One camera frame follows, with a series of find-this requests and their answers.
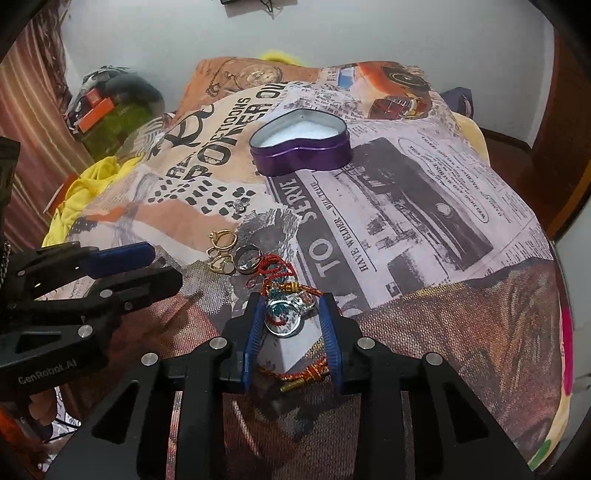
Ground striped brown curtain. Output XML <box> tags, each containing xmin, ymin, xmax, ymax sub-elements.
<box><xmin>1</xmin><ymin>1</ymin><xmax>93</xmax><ymax>250</ymax></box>

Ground brown wooden door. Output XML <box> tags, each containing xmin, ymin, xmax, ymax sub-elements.
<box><xmin>517</xmin><ymin>27</ymin><xmax>591</xmax><ymax>241</ymax></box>

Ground small silver earring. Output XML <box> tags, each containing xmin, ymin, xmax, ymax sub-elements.
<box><xmin>231</xmin><ymin>198</ymin><xmax>249</xmax><ymax>215</ymax></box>

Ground gold clip earring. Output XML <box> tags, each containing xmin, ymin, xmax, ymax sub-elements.
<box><xmin>207</xmin><ymin>247</ymin><xmax>236</xmax><ymax>275</ymax></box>

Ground newspaper print bed blanket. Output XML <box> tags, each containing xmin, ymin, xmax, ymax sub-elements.
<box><xmin>63</xmin><ymin>58</ymin><xmax>573</xmax><ymax>479</ymax></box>

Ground dark metal ring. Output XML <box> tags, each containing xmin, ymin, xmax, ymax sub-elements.
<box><xmin>232</xmin><ymin>244</ymin><xmax>264</xmax><ymax>276</ymax></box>

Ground silver charm ring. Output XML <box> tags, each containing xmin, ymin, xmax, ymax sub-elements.
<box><xmin>263</xmin><ymin>294</ymin><xmax>320</xmax><ymax>339</ymax></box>

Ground dark blue bag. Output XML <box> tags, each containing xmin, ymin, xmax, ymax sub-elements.
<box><xmin>441</xmin><ymin>87</ymin><xmax>474</xmax><ymax>119</ymax></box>

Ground pile of clothes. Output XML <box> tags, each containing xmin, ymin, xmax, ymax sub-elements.
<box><xmin>64</xmin><ymin>65</ymin><xmax>165</xmax><ymax>160</ymax></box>

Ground yellow cloth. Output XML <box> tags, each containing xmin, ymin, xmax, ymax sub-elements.
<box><xmin>42</xmin><ymin>156</ymin><xmax>142</xmax><ymax>247</ymax></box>

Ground gold ring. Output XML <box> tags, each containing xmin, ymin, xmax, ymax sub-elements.
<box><xmin>208</xmin><ymin>228</ymin><xmax>240</xmax><ymax>252</ymax></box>

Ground purple heart-shaped tin box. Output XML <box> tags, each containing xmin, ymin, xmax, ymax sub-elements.
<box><xmin>249</xmin><ymin>108</ymin><xmax>353</xmax><ymax>177</ymax></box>

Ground orange box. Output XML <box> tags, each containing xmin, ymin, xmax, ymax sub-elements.
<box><xmin>76</xmin><ymin>98</ymin><xmax>114</xmax><ymax>133</ymax></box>

